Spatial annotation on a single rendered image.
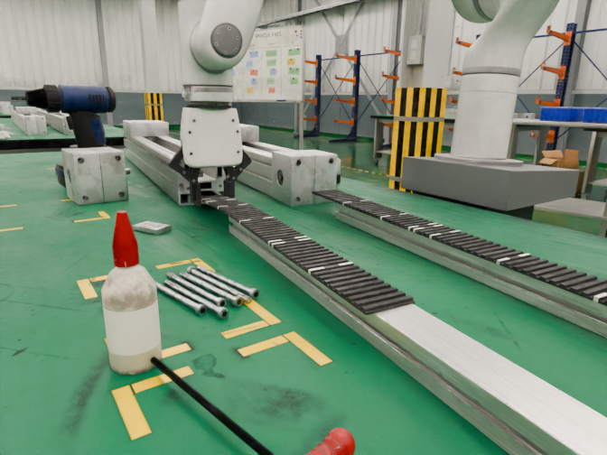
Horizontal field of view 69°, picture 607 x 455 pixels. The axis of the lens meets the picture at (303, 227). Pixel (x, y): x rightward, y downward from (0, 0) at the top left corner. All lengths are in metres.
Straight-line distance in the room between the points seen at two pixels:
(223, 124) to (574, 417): 0.64
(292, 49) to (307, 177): 5.70
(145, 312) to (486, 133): 0.84
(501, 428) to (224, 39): 0.58
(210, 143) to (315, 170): 0.21
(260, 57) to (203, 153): 6.11
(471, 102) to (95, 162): 0.77
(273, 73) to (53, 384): 6.43
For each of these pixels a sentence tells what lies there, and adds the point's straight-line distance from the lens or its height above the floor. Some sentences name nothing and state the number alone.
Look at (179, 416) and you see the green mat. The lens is 0.31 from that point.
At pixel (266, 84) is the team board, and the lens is 6.77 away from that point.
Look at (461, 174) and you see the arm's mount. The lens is 0.96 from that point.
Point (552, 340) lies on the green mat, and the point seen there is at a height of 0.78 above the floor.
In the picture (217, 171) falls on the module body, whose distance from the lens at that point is 0.86.
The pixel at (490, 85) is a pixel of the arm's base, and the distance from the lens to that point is 1.04.
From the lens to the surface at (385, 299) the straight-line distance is 0.38.
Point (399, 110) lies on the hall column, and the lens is 4.12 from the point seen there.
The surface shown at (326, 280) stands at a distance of 0.41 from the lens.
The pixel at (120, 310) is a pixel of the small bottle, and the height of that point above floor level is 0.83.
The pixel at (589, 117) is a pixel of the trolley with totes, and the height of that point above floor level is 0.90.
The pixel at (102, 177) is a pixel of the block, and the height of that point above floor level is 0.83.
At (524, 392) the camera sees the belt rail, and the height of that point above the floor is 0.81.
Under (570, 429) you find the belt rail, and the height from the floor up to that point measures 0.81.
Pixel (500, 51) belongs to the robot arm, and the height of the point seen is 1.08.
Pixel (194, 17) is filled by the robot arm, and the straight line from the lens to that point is 0.77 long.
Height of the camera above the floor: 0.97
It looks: 16 degrees down
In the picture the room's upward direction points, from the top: 1 degrees clockwise
